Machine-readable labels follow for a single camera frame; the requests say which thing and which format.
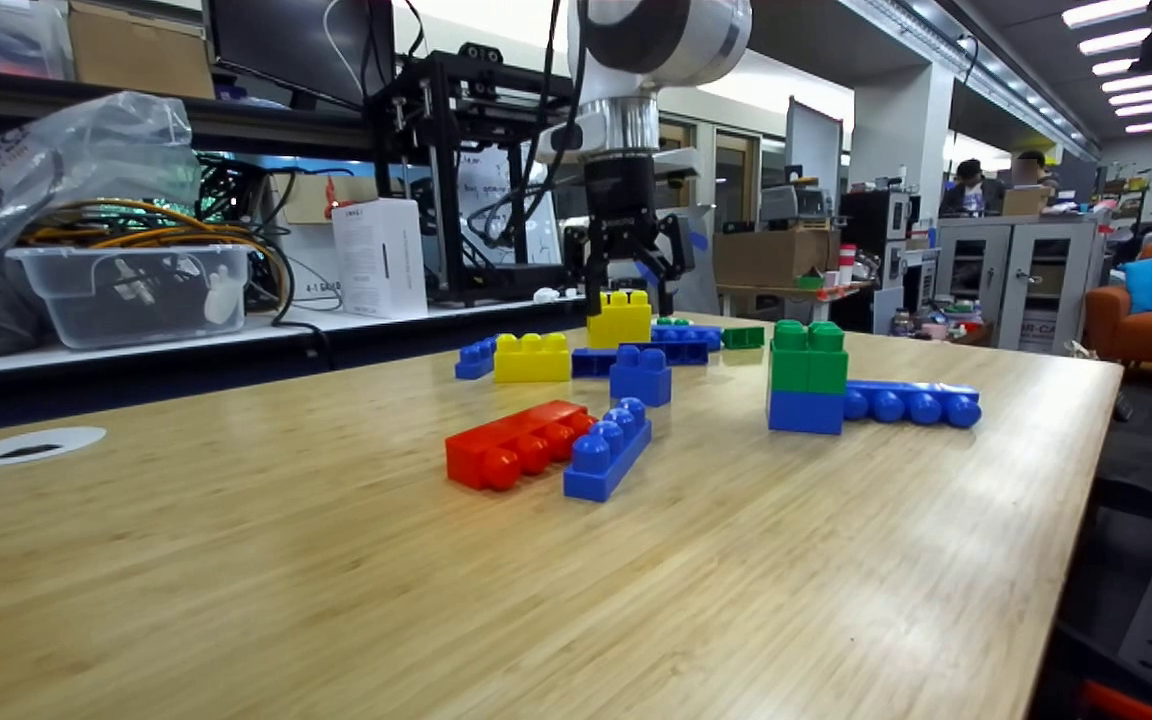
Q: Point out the green brick flat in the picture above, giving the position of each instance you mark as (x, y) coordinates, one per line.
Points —
(743, 338)

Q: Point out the wide blue brick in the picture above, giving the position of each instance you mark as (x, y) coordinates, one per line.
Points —
(687, 341)

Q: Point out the green and blue brick stack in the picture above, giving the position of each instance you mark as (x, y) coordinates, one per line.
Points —
(806, 379)

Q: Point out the long blue brick far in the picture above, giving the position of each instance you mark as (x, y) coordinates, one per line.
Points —
(905, 401)

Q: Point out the long blue brick near red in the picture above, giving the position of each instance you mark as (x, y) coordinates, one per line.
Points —
(607, 452)

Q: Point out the grey cabinet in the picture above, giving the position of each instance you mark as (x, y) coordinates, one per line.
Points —
(1025, 277)

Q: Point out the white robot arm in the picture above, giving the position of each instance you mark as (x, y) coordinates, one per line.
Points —
(626, 54)

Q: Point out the white table grommet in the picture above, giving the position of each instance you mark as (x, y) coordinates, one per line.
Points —
(44, 446)

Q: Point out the tall yellow brick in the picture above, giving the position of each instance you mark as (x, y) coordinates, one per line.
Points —
(622, 319)

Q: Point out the black frame 3d printer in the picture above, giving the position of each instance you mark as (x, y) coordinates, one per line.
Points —
(457, 135)

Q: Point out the clear plastic bag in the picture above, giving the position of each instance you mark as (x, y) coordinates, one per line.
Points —
(113, 145)

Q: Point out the white box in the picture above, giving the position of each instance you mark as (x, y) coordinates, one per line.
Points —
(381, 258)

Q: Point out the flat yellow brick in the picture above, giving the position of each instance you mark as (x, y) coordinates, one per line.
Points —
(532, 356)

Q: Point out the clear plastic bin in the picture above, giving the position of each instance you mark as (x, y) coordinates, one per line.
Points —
(106, 296)

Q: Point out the cardboard box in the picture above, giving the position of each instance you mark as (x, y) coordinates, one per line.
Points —
(775, 260)

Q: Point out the small blue brick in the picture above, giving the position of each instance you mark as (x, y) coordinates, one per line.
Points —
(476, 356)
(643, 375)

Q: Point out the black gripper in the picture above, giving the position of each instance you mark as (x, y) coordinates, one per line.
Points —
(626, 226)

